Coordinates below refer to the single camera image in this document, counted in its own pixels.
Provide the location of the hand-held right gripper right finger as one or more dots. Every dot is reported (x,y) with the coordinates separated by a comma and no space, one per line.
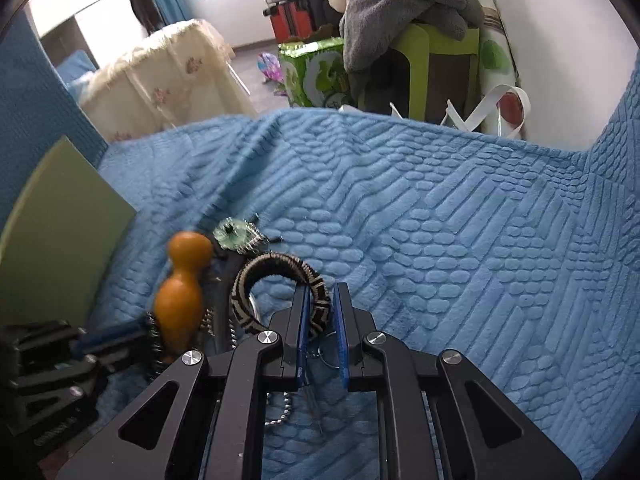
(342,330)

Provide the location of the orange wooden gourd figure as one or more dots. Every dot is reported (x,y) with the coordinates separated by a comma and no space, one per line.
(180,305)

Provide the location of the pale green cardboard box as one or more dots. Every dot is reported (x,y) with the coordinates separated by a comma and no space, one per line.
(55,240)

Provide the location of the blue textured blanket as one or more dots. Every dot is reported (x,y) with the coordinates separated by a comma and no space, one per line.
(425,235)

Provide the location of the green printed carton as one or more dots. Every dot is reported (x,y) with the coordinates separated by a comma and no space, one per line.
(310,75)

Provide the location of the green plastic stool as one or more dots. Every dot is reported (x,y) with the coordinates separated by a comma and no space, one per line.
(425,65)

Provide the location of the black beige woven bangle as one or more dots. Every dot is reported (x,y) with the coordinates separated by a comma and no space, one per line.
(280,262)

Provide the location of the white cabinet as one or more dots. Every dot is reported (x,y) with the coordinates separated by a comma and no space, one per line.
(75,25)

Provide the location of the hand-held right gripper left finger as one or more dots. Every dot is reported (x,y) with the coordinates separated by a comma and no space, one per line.
(301,330)

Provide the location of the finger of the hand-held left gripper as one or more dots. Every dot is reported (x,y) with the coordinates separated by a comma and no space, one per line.
(115,334)

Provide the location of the purple shiny wrapper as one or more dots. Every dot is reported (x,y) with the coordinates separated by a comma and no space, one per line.
(267,70)

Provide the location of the red suitcase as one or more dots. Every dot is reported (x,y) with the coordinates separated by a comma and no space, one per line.
(292,20)

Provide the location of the green round brooch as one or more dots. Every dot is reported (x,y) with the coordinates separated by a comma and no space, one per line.
(231,235)

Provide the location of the cream lace covered chair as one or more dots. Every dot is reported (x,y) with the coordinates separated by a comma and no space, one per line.
(165,80)

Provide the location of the blue waffle sofa cover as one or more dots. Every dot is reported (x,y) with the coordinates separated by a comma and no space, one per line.
(40,100)

